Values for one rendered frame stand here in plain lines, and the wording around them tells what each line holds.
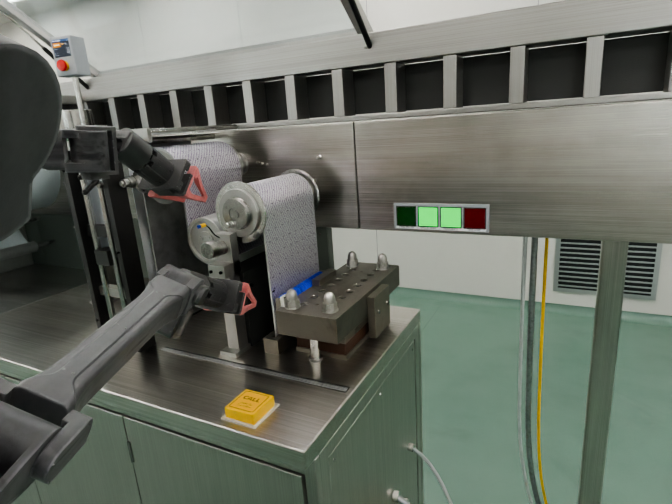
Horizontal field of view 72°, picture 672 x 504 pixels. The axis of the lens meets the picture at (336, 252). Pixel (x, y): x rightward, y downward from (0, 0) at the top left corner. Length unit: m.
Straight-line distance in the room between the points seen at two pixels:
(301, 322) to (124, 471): 0.59
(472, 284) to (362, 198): 2.57
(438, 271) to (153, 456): 2.97
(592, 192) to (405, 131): 0.46
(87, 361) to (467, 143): 0.94
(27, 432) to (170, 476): 0.71
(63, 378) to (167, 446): 0.60
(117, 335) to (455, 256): 3.28
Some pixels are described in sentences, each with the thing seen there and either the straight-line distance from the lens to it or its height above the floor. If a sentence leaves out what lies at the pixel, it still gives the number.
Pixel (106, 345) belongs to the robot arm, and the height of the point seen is 1.19.
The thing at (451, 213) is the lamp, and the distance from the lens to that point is 1.23.
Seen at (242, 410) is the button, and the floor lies 0.92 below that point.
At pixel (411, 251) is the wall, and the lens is 3.85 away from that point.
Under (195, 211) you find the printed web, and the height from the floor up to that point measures 1.24.
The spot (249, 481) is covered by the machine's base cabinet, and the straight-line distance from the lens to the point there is 1.05.
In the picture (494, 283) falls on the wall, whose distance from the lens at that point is 3.77.
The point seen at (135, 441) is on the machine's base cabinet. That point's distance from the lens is 1.26.
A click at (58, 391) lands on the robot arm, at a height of 1.19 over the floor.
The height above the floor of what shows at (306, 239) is 1.14.
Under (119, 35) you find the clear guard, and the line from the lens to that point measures 1.72.
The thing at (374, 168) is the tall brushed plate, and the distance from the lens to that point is 1.28.
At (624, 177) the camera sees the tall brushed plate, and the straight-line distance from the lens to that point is 1.19.
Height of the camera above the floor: 1.44
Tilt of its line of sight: 16 degrees down
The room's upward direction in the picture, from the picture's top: 4 degrees counter-clockwise
